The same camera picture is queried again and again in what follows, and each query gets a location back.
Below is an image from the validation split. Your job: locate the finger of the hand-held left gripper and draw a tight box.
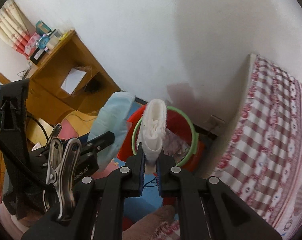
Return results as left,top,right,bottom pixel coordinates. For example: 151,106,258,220
75,131,116,156

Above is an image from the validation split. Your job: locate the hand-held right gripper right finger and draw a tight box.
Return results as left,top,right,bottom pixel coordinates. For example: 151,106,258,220
156,152,282,240

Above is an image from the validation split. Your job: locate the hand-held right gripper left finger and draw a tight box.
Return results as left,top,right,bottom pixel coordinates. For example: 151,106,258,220
21,142,145,240

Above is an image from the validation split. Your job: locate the blue face mask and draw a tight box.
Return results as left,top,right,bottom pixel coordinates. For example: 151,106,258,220
87,91,136,173

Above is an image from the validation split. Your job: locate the white pad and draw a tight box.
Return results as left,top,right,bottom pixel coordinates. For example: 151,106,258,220
138,99,168,161

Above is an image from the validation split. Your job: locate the red bucket green rim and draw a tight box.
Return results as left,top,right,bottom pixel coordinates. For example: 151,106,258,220
132,106,206,212

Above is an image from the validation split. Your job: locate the colourful foam floor mat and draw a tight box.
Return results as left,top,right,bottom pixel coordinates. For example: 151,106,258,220
29,116,178,227

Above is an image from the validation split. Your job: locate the red bin with green rim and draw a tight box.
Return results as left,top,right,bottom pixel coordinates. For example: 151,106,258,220
118,104,147,166

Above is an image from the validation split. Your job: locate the silver metal spring clip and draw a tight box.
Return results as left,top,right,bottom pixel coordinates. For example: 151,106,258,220
42,139,82,222
44,123,63,146

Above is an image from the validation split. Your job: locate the person's pink fleece leg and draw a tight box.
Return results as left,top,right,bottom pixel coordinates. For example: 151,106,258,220
122,204,177,240

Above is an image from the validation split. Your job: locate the white paper in shelf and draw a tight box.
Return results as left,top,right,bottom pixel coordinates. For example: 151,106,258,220
60,66,92,96

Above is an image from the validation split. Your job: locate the black box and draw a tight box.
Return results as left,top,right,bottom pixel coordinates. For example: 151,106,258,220
28,47,48,66

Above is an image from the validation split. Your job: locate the pink tissue box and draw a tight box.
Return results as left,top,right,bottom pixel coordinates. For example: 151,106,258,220
23,31,41,56

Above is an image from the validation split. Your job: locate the blue alarm clock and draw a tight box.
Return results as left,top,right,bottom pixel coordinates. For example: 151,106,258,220
38,33,51,50

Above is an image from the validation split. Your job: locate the white jar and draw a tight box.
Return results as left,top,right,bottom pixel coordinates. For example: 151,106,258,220
46,37,61,51

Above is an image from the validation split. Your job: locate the cream floral curtain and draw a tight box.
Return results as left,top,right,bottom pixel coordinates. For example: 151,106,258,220
0,0,38,56

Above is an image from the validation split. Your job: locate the grey box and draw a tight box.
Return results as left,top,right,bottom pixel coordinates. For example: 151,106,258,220
49,29,63,40

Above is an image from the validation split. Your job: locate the teal box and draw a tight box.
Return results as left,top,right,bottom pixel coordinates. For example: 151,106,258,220
35,19,52,35

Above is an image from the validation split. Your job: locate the black cable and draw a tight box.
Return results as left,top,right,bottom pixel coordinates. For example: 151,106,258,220
0,129,50,188

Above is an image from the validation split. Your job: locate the beige bed frame board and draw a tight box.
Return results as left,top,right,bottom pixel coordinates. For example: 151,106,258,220
238,52,257,132

